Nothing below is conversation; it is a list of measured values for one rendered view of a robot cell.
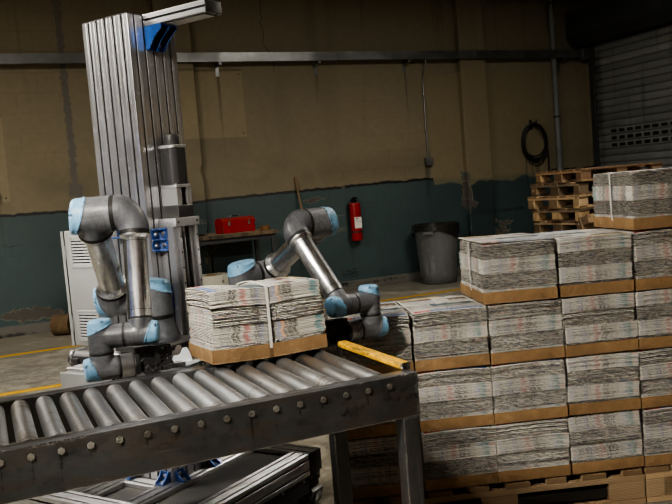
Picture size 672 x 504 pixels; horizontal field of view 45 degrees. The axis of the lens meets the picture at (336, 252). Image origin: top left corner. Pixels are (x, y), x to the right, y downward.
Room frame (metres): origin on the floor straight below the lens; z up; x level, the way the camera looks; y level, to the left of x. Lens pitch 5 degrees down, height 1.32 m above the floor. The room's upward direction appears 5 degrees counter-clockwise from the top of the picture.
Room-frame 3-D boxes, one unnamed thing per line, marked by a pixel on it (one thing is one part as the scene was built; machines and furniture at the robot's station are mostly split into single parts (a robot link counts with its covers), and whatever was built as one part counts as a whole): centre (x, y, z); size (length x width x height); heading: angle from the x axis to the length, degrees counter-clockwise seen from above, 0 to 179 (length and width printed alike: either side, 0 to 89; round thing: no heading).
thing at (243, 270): (3.30, 0.39, 0.98); 0.13 x 0.12 x 0.14; 128
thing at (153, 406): (2.15, 0.53, 0.77); 0.47 x 0.05 x 0.05; 24
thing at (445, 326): (3.18, -0.53, 0.42); 1.17 x 0.39 x 0.83; 95
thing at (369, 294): (2.87, -0.09, 0.91); 0.11 x 0.08 x 0.11; 128
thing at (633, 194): (3.24, -1.26, 0.65); 0.39 x 0.30 x 1.29; 5
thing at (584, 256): (3.22, -0.96, 0.95); 0.38 x 0.29 x 0.23; 4
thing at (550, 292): (3.19, -0.67, 0.86); 0.38 x 0.29 x 0.04; 4
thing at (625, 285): (3.22, -0.97, 0.86); 0.38 x 0.29 x 0.04; 4
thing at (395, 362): (2.41, -0.08, 0.81); 0.43 x 0.03 x 0.02; 24
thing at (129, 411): (2.12, 0.59, 0.77); 0.47 x 0.05 x 0.05; 24
